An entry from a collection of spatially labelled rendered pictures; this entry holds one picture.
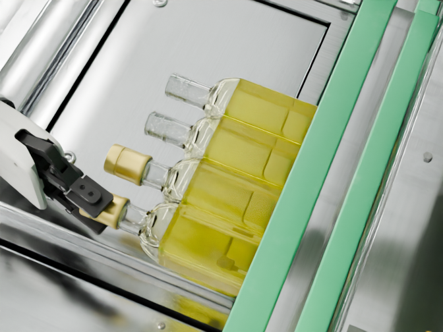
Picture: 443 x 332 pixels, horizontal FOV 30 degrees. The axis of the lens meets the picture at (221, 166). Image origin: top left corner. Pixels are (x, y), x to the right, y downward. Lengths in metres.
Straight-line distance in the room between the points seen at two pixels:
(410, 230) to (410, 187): 0.04
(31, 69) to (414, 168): 0.58
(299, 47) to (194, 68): 0.15
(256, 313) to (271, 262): 0.05
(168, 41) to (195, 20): 0.05
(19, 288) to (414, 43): 0.54
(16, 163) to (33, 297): 0.22
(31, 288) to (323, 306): 0.44
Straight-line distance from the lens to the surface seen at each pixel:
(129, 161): 0.89
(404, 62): 0.85
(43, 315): 1.02
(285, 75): 1.14
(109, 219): 0.87
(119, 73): 1.13
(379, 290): 0.70
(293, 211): 0.74
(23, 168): 0.87
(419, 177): 0.76
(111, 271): 1.02
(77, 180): 0.87
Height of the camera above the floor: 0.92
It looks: 8 degrees up
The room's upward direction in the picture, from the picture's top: 69 degrees counter-clockwise
